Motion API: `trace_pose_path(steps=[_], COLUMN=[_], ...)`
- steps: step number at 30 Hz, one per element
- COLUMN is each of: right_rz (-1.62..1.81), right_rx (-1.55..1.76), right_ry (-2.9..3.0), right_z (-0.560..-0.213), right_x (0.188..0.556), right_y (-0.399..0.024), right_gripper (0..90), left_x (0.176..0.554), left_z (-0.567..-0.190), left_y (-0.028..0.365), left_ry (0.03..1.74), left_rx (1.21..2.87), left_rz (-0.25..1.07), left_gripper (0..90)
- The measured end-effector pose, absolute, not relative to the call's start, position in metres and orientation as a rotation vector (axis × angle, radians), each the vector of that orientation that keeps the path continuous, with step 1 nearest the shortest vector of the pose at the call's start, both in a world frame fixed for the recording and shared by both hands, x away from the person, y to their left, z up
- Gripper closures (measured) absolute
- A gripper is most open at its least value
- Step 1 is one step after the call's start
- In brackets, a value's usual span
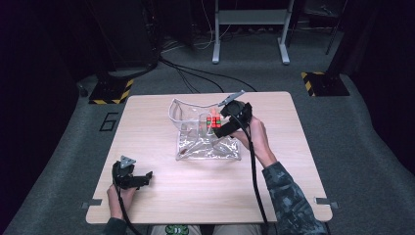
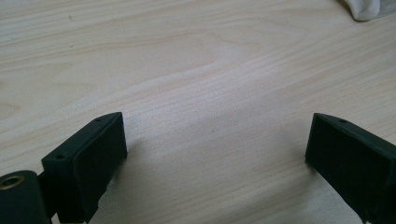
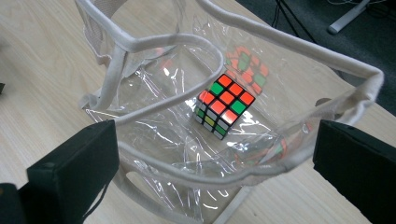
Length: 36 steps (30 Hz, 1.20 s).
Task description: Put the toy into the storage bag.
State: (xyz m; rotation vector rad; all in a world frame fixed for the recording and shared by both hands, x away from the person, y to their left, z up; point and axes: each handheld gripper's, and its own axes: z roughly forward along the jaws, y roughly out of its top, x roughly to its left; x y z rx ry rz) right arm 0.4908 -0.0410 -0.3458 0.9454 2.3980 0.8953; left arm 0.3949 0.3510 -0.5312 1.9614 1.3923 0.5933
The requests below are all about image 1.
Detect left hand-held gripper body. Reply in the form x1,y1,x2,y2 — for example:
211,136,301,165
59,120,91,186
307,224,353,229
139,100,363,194
112,155,138,190

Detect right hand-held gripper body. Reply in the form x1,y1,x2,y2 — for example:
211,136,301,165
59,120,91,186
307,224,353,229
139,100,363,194
217,90,254,130

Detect multicoloured puzzle cube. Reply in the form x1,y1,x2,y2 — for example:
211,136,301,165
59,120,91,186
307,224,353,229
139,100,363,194
206,109,223,129

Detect clear plastic zipper bag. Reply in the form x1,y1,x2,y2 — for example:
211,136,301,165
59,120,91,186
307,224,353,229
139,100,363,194
167,97,243,162

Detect person's left hand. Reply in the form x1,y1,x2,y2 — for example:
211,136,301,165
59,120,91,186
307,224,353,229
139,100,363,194
107,184,138,220

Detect person's right hand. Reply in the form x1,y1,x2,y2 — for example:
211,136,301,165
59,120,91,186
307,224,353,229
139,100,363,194
233,117,278,169

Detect person's right leg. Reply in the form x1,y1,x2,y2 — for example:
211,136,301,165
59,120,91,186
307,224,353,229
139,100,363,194
213,223,263,235

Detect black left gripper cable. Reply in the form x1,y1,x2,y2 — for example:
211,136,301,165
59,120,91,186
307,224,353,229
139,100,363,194
114,185,142,235

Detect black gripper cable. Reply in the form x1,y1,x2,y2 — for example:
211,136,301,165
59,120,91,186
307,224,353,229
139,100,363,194
228,112,270,235
114,185,142,235

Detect black floor cables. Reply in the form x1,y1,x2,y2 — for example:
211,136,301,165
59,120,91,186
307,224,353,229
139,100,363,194
159,56,258,95

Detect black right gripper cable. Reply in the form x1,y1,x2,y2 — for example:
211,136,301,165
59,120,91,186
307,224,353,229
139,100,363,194
228,112,270,235

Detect black yellow striped base plate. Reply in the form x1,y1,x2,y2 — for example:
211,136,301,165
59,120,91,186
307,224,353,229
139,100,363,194
88,77,135,106
300,70,350,98

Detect white metal desk frame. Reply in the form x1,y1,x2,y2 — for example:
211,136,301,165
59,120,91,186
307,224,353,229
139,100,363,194
211,0,297,66

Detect grey metal table bracket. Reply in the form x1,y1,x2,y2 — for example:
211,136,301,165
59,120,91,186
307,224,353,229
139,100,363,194
313,196,340,210

